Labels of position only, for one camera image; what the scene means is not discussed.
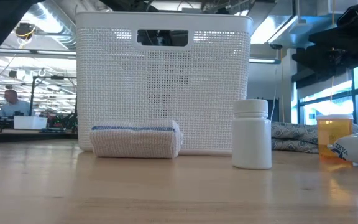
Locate person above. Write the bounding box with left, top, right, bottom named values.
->
left=0, top=89, right=32, bottom=118

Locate silver ceiling duct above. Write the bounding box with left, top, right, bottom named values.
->
left=26, top=0, right=77, bottom=50

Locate orange pill bottle white cap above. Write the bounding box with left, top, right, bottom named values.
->
left=315, top=114, right=355, bottom=166

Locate white plastic mesh basket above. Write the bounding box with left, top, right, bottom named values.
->
left=75, top=11, right=254, bottom=156

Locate black ceiling device yellow cable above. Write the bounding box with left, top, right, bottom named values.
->
left=14, top=22, right=37, bottom=40

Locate dark background desk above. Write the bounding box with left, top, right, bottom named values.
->
left=0, top=127, right=78, bottom=144

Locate folded grey patterned gown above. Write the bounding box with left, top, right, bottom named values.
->
left=270, top=121, right=358, bottom=155

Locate white box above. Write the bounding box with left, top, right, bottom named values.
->
left=13, top=115, right=48, bottom=130

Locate black metal stand frame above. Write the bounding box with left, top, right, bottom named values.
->
left=29, top=75, right=78, bottom=125

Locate beige elastic bandage roll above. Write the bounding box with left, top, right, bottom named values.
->
left=89, top=119, right=183, bottom=159

